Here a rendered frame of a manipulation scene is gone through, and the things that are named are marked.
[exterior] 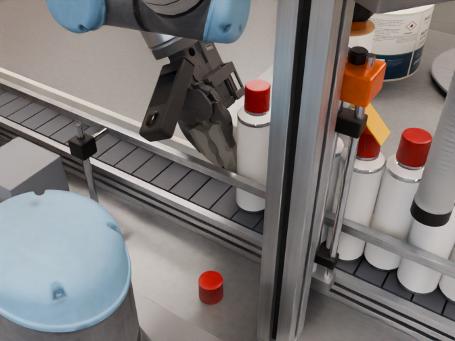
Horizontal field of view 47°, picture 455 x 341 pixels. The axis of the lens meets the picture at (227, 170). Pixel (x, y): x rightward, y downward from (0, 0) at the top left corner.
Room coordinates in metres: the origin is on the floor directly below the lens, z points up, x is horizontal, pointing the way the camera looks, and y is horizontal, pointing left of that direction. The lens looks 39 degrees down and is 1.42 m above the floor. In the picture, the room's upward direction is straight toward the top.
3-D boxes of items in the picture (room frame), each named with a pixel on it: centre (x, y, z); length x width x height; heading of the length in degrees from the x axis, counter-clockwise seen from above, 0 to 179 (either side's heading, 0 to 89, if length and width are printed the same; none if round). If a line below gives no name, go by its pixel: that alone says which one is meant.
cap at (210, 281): (0.45, 0.02, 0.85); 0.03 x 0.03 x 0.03
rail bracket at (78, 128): (0.65, 0.21, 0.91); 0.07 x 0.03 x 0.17; 147
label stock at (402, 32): (1.05, -0.32, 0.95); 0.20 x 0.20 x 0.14
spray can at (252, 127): (0.58, -0.04, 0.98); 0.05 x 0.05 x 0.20
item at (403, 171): (0.47, -0.21, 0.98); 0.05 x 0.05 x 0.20
